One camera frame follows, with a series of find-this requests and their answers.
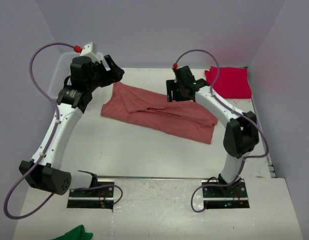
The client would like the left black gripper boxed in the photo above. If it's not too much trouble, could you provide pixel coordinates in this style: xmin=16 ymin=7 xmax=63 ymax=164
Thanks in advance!
xmin=87 ymin=55 xmax=125 ymax=91

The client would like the salmon pink t shirt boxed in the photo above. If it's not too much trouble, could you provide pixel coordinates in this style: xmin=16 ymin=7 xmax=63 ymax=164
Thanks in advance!
xmin=100 ymin=82 xmax=218 ymax=145

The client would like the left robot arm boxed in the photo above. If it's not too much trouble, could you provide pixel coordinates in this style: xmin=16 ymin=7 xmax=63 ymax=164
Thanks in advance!
xmin=19 ymin=55 xmax=125 ymax=197

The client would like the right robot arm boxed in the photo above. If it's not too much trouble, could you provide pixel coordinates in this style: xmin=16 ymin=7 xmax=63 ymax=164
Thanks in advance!
xmin=166 ymin=63 xmax=259 ymax=197

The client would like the white plastic basket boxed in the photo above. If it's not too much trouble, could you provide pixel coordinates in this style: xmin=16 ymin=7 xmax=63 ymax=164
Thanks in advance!
xmin=47 ymin=51 xmax=79 ymax=100

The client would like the folded red t shirt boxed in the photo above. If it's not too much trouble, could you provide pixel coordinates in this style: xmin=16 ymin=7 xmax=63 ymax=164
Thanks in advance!
xmin=213 ymin=67 xmax=252 ymax=99

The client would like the green cloth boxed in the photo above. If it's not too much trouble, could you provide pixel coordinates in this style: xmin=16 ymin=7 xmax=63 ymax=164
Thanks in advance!
xmin=53 ymin=224 xmax=94 ymax=240

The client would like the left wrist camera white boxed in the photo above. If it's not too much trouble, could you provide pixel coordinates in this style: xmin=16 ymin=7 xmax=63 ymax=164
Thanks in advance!
xmin=73 ymin=42 xmax=100 ymax=62

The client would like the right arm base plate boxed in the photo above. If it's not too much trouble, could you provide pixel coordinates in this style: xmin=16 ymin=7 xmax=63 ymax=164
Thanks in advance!
xmin=201 ymin=177 xmax=250 ymax=210

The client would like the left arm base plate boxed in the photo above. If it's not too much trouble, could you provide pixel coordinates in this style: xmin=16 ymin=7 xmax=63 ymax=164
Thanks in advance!
xmin=66 ymin=179 xmax=115 ymax=210

